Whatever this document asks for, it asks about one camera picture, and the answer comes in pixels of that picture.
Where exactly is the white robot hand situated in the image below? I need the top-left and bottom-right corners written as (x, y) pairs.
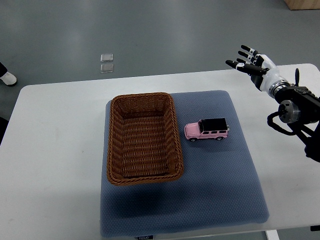
top-left (225, 44), bottom-right (287, 91)

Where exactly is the pink toy car black roof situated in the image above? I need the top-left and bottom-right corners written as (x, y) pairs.
top-left (184, 118), bottom-right (230, 142)

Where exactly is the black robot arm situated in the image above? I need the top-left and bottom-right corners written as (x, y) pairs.
top-left (225, 45), bottom-right (320, 162)

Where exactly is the brown wicker basket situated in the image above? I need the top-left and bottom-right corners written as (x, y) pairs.
top-left (106, 92), bottom-right (184, 186)

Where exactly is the wooden cabinet corner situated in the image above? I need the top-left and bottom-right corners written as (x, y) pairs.
top-left (284, 0), bottom-right (320, 10)

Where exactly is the blue-grey quilted mat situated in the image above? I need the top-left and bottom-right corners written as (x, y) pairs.
top-left (100, 90), bottom-right (269, 238)

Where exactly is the upper floor socket plate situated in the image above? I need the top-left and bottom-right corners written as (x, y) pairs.
top-left (100, 53), bottom-right (114, 63)

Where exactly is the floor socket plate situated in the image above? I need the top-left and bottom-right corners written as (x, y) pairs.
top-left (100, 53), bottom-right (114, 63)
top-left (100, 63), bottom-right (114, 73)

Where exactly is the lower floor socket plate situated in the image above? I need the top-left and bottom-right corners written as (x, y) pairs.
top-left (100, 63), bottom-right (114, 73)

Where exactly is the white table leg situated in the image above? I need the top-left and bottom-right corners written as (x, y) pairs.
top-left (265, 230), bottom-right (280, 240)

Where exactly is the person's white shoe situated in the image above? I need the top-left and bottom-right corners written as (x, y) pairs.
top-left (0, 71), bottom-right (17, 86)

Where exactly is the person's dark trouser leg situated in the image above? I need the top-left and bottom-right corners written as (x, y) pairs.
top-left (0, 62), bottom-right (8, 78)

